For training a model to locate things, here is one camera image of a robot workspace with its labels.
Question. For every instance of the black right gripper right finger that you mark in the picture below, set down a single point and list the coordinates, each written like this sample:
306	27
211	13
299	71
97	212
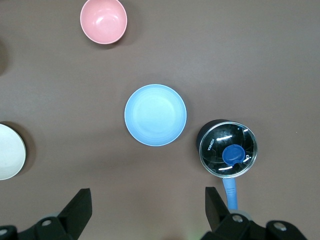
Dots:
225	220

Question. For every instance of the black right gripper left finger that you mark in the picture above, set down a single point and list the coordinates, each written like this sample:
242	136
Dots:
67	218

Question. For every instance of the light blue shallow bowl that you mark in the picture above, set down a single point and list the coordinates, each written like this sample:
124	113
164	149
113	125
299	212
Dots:
155	115

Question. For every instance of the black pot with glass lid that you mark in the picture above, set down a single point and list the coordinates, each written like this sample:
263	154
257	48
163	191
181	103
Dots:
226	150

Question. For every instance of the beige bowl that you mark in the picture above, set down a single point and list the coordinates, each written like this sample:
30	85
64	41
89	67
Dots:
8	152

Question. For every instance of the pink bowl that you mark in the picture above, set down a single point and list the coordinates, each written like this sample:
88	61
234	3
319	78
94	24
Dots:
103	21

